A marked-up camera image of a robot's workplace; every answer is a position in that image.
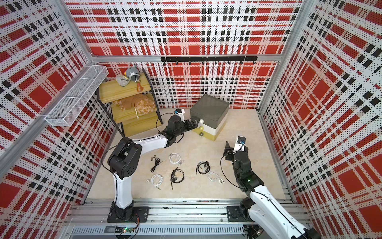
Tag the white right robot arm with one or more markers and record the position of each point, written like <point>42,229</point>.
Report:
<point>259,205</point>

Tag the three-tier plastic drawer cabinet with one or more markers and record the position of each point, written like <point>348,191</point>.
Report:
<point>210,114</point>

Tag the white earphones top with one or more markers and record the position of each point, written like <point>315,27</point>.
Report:
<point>175,158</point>

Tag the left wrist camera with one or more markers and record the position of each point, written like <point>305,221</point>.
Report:
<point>180,112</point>

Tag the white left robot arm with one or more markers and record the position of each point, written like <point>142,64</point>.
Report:
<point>123,162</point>

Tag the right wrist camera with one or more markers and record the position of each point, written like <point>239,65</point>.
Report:
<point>240,144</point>

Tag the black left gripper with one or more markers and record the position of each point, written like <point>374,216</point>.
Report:
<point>187,122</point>

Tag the black earphones right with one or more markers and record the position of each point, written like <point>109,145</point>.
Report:
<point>203,168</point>

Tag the white grey plush toy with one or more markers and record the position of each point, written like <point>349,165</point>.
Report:
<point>122,80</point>

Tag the green circuit board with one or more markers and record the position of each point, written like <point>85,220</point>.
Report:
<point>124,230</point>

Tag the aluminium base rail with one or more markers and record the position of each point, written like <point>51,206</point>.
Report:
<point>159,218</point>

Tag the black earphones centre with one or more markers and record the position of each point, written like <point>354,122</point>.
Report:
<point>177,177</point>

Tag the orange carabiner clip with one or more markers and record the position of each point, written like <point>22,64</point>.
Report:
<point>139,87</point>

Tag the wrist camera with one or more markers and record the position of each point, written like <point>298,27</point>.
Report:
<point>240,144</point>
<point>180,112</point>

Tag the white earphones left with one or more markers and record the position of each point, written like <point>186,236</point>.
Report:
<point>156,180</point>

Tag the white earphones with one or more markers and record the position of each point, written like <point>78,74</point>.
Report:
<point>175,158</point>
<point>214,177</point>
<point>156,180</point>

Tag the black wall hook rail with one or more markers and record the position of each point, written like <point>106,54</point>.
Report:
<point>209,59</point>

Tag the wooden three-tier shelf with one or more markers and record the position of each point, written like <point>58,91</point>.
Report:
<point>129,122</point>

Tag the white earphones right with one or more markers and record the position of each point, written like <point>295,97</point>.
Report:
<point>214,177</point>

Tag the white wire mesh basket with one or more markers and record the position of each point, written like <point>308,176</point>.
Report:
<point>69,107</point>

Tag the brown plush toy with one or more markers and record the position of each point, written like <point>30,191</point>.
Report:
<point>141,103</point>

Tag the yellow bottom drawer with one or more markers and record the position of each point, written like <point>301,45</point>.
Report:
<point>211,134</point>

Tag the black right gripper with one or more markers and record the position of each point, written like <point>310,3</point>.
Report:
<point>228,152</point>

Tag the white drawer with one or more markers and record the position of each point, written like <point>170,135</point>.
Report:
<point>220,125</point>

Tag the black earphones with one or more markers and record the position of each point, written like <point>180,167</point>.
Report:
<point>157,161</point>
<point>177,177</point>
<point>203,168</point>

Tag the black earphones left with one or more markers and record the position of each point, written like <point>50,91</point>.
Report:
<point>157,161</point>

